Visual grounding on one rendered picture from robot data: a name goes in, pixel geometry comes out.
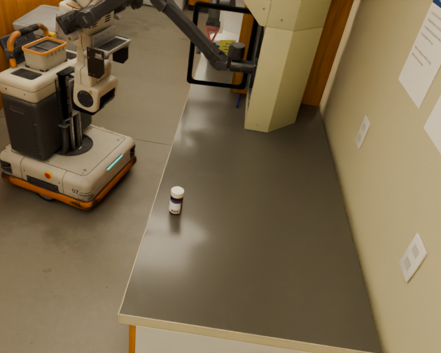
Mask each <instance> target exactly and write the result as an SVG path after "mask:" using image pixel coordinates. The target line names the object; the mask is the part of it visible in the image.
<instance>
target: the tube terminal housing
mask: <svg viewBox="0 0 441 353"><path fill-rule="evenodd" d="M330 2H331V0H272V1H271V5H270V9H269V15H268V19H267V24H266V26H265V27H264V35H263V40H262V45H261V49H260V55H259V59H258V65H257V71H256V74H255V80H254V84H253V88H252V92H251V98H250V102H249V106H248V97H249V89H248V91H247V95H246V110H245V123H244V129H247V130H255V131H260V132H271V131H273V130H277V129H279V128H281V127H285V126H287V125H290V124H293V123H295V120H296V118H297V114H298V111H299V108H300V104H301V101H302V97H303V94H304V91H305V87H306V84H307V80H308V78H309V73H310V71H311V67H312V64H313V61H314V57H315V54H316V50H317V47H318V44H319V40H320V37H321V33H322V31H323V26H324V24H325V21H326V16H327V14H328V9H329V7H330Z"/></svg>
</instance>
